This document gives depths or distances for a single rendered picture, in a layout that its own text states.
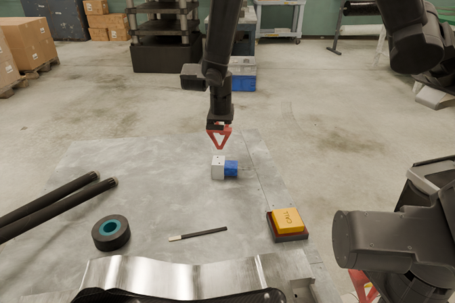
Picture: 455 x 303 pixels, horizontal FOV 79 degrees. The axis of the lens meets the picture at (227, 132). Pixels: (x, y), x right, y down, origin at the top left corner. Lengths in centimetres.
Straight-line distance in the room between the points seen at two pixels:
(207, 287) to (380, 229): 32
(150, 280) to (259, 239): 28
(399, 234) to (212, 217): 51
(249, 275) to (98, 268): 25
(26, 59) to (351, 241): 478
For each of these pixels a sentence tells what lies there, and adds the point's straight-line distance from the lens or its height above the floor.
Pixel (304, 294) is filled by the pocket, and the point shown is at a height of 86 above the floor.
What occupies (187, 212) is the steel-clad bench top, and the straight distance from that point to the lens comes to 76.
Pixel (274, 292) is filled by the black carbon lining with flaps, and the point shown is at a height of 89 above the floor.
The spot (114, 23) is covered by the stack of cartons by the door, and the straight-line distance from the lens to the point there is 701.
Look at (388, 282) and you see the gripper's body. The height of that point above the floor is 103.
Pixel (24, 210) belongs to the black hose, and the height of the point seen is 86.
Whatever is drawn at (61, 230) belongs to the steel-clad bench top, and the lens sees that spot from 81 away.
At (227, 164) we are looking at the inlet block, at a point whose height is 84.
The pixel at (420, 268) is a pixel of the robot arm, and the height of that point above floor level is 109.
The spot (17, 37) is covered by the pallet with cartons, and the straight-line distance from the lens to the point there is 484.
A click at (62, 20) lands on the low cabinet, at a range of 738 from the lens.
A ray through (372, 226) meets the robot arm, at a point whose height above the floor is 114.
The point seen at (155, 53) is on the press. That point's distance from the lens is 440.
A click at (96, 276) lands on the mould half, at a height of 93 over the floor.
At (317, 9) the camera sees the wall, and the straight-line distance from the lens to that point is 696.
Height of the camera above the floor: 134
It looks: 30 degrees down
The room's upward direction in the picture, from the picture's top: straight up
